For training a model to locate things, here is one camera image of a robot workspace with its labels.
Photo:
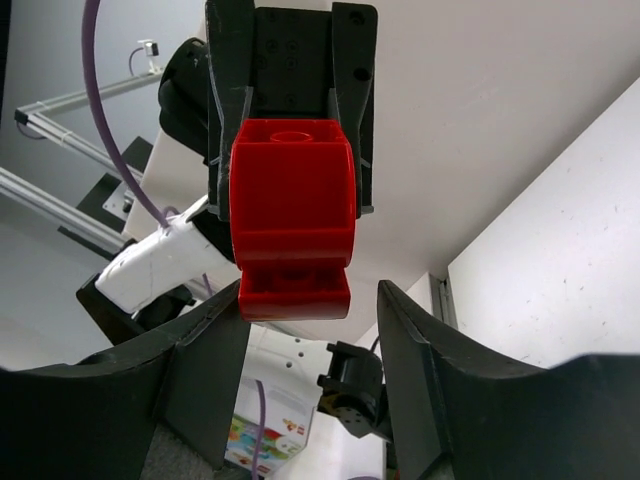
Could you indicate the aluminium rail front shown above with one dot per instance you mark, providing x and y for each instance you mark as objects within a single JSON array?
[{"x": 58, "y": 169}]

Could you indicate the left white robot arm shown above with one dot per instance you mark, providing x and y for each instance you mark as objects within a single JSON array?
[{"x": 131, "y": 294}]

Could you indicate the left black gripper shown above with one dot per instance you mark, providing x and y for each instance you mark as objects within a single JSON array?
[{"x": 290, "y": 79}]

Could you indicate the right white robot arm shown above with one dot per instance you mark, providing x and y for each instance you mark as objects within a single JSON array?
[{"x": 347, "y": 382}]

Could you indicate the lego box colourful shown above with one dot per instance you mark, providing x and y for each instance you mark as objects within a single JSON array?
[{"x": 267, "y": 430}]

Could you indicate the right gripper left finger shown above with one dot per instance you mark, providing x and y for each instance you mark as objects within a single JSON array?
[{"x": 158, "y": 406}]

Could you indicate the red round lego piece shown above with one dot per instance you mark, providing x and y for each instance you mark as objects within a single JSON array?
[{"x": 292, "y": 206}]

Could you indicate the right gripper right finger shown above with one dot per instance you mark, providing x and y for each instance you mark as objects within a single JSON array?
[{"x": 455, "y": 401}]

